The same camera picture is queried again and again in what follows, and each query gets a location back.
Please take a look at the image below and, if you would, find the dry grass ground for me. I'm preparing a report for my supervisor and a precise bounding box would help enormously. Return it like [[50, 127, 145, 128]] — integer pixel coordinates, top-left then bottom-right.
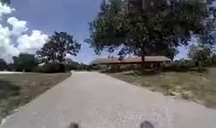
[[0, 71, 72, 127]]

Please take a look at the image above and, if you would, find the grey paved path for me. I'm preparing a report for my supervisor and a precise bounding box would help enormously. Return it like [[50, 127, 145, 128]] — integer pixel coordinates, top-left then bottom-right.
[[0, 70, 216, 128]]

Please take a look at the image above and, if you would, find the row of dark bushes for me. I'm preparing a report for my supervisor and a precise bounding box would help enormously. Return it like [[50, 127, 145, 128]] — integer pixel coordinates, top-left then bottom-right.
[[5, 53, 90, 74]]

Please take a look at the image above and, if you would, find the pale road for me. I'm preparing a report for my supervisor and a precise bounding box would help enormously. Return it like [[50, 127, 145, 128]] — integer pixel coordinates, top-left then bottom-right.
[[0, 70, 25, 75]]

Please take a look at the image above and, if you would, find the dry grass verge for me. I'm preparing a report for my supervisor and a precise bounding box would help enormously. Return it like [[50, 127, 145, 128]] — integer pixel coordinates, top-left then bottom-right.
[[103, 66, 216, 110]]

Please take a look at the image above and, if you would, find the large spreading tree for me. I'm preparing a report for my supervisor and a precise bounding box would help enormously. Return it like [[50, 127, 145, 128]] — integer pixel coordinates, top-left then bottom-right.
[[85, 0, 216, 64]]

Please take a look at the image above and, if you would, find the long low brown-roofed building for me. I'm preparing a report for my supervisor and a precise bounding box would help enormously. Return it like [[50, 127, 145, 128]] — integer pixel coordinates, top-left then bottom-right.
[[90, 55, 173, 70]]

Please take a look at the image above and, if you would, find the small tree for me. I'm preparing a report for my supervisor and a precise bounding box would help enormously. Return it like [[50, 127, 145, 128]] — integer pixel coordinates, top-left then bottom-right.
[[187, 44, 216, 68]]

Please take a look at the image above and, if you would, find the robot's own part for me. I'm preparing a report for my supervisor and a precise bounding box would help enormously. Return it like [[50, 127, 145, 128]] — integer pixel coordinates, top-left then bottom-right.
[[139, 120, 156, 128], [68, 122, 80, 128]]

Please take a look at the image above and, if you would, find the round-crowned tree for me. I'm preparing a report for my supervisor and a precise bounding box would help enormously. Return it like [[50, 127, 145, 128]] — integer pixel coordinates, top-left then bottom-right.
[[36, 31, 82, 65]]

